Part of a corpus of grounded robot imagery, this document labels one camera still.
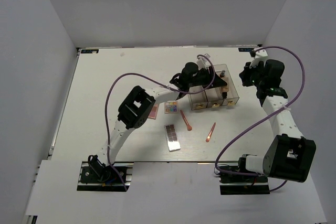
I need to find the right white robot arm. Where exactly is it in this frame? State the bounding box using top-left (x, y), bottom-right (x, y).
top-left (237, 60), bottom-right (316, 183)

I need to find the right clear organizer bin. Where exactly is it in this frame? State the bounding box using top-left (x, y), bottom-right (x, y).
top-left (214, 64), bottom-right (239, 106)

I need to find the silver eyeshadow palette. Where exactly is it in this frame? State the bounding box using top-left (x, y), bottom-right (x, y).
top-left (164, 124), bottom-right (181, 152)

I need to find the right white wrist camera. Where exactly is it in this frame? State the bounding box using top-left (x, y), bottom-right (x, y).
top-left (249, 47), bottom-right (268, 68)

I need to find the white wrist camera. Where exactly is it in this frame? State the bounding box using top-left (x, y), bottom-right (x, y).
top-left (249, 47), bottom-right (268, 68)
top-left (196, 54), bottom-right (211, 70)

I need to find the clear organizer bin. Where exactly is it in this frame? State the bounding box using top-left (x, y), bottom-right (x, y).
top-left (214, 64), bottom-right (239, 106)
top-left (205, 88), bottom-right (223, 108)
top-left (188, 86), bottom-right (208, 110)

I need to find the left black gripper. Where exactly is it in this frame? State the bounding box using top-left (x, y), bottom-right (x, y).
top-left (187, 65), bottom-right (227, 89)

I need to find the colourful square eyeshadow palette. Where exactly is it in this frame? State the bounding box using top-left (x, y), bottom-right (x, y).
top-left (164, 101), bottom-right (178, 114)

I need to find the beige concealer tube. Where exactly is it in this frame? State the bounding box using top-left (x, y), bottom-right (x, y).
top-left (220, 77), bottom-right (229, 99)

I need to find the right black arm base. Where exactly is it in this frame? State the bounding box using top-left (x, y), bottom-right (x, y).
top-left (214, 168), bottom-right (270, 195)

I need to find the orange makeup brush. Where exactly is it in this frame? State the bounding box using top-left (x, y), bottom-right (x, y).
top-left (205, 122), bottom-right (216, 143)

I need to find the middle clear organizer bin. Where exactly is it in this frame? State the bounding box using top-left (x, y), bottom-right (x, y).
top-left (205, 88), bottom-right (223, 108)

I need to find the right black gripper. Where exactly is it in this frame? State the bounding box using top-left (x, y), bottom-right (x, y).
top-left (239, 60), bottom-right (266, 87)

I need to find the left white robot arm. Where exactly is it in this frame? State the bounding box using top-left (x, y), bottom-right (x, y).
top-left (88, 62), bottom-right (228, 183)

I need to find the pink blush palette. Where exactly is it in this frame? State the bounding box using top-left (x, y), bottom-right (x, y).
top-left (148, 104), bottom-right (159, 120)

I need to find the foundation bottle with pump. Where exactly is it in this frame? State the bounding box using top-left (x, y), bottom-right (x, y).
top-left (220, 70), bottom-right (226, 78)

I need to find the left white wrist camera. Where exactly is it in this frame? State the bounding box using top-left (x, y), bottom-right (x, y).
top-left (196, 54), bottom-right (211, 70)

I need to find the left clear organizer bin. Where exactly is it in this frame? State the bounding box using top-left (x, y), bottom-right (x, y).
top-left (188, 86), bottom-right (208, 110)

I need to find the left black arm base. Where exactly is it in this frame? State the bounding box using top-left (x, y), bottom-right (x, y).
top-left (77, 163), bottom-right (134, 192)

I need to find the pink makeup brush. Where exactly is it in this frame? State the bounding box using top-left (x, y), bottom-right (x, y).
top-left (180, 110), bottom-right (192, 131)

